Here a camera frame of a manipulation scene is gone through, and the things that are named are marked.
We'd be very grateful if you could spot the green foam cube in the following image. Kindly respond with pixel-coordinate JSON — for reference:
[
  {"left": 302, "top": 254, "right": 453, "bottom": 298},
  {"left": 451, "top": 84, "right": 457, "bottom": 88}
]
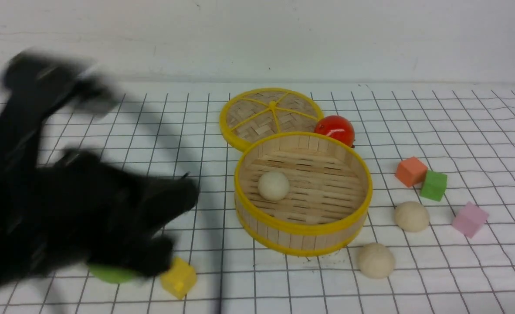
[{"left": 420, "top": 170, "right": 447, "bottom": 201}]

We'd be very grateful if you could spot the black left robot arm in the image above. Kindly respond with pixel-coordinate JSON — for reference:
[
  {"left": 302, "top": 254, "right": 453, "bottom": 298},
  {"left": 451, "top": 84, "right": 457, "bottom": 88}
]
[{"left": 0, "top": 51, "right": 200, "bottom": 287}]

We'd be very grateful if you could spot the cream bun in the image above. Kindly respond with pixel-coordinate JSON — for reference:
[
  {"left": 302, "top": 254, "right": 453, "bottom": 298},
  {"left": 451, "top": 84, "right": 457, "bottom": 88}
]
[
  {"left": 257, "top": 171, "right": 291, "bottom": 201},
  {"left": 357, "top": 242, "right": 396, "bottom": 280},
  {"left": 393, "top": 201, "right": 430, "bottom": 232}
]

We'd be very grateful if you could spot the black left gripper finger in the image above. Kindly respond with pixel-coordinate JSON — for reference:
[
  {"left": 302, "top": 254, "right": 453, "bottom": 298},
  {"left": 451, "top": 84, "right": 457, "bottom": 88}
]
[
  {"left": 140, "top": 177, "right": 200, "bottom": 231},
  {"left": 109, "top": 235, "right": 175, "bottom": 277}
]

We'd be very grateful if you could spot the yellow foam cube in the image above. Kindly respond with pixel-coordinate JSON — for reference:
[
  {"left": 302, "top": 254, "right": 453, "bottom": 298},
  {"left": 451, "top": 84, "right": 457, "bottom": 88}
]
[{"left": 159, "top": 257, "right": 197, "bottom": 300}]

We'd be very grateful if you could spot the green apple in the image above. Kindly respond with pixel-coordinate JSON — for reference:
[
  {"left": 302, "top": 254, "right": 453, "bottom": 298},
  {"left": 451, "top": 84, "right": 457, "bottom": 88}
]
[{"left": 88, "top": 264, "right": 138, "bottom": 284}]

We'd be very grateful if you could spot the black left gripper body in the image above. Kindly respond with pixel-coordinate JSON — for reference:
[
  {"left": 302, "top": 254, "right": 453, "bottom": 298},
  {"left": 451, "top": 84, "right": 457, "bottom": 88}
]
[{"left": 0, "top": 150, "right": 153, "bottom": 288}]

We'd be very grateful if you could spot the red tomato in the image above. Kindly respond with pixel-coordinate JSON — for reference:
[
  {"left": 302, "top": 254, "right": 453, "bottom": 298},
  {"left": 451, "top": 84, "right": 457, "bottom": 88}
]
[{"left": 314, "top": 115, "right": 355, "bottom": 148}]

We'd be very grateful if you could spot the bamboo steamer tray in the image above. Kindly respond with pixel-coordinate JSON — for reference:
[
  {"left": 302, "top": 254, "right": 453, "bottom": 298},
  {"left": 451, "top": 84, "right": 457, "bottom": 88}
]
[{"left": 234, "top": 133, "right": 373, "bottom": 256}]

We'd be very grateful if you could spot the pink foam cube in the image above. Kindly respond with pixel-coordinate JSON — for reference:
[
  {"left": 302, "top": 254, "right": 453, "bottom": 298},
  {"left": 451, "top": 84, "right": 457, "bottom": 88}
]
[{"left": 451, "top": 201, "right": 489, "bottom": 239}]

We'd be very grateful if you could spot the orange foam cube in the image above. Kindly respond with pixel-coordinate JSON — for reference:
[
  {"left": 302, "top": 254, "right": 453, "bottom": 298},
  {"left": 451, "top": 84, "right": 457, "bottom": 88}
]
[{"left": 395, "top": 157, "right": 428, "bottom": 188}]

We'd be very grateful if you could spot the bamboo steamer lid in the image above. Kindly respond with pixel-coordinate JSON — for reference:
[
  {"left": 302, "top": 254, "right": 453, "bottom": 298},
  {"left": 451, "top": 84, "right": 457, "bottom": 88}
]
[{"left": 218, "top": 88, "right": 324, "bottom": 152}]

